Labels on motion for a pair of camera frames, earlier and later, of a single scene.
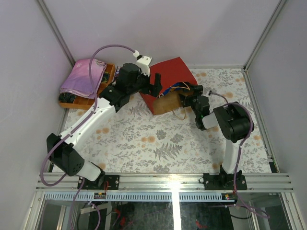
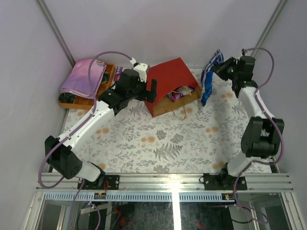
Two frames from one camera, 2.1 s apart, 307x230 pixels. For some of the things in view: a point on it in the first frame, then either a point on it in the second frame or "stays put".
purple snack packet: (117, 71) stays put
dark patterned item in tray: (66, 97) stays put
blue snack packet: (179, 86) to (207, 76)
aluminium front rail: (163, 182) stays put
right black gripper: (185, 99) to (220, 69)
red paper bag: (172, 71) stays put
